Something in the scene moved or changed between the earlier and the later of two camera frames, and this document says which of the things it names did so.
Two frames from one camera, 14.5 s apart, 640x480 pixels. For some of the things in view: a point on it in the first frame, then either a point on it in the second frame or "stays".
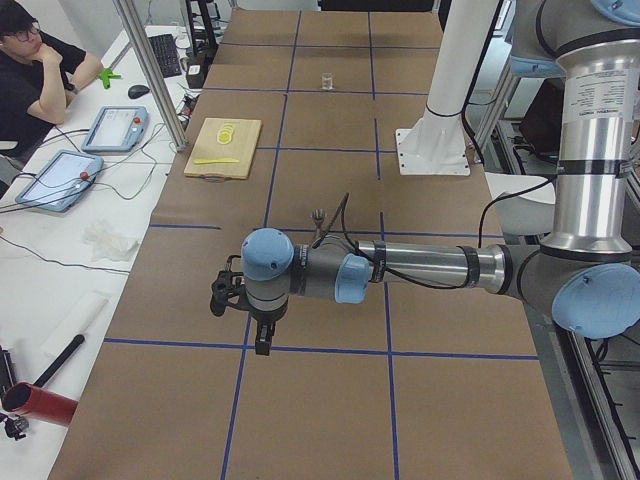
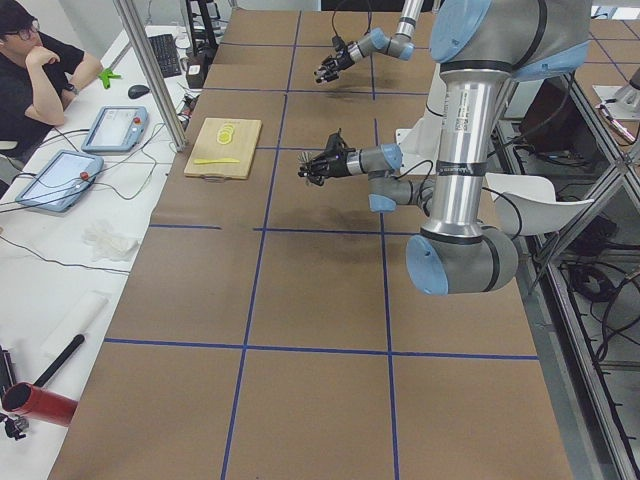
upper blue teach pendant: x=116 y=129 stays
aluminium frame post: x=143 y=50 stays
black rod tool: x=75 y=343 stays
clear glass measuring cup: x=327 y=81 → x=304 y=157
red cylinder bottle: x=21 y=397 stays
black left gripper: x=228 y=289 → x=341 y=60
